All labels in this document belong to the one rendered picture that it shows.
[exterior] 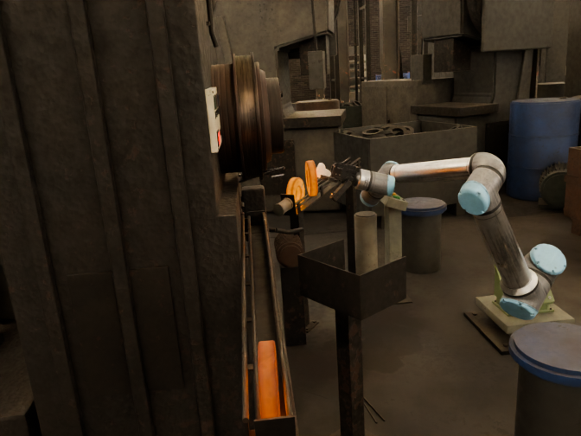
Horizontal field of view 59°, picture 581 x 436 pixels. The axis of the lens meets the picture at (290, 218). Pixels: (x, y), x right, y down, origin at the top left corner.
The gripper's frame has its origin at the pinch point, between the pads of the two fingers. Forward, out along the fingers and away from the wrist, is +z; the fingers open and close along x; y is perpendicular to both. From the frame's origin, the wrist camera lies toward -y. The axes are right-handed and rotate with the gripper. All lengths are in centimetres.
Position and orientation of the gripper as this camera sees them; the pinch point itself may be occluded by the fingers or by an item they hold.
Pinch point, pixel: (311, 174)
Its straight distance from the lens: 224.5
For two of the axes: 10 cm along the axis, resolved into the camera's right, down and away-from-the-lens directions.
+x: 0.9, 2.5, -9.6
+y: 2.2, -9.5, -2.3
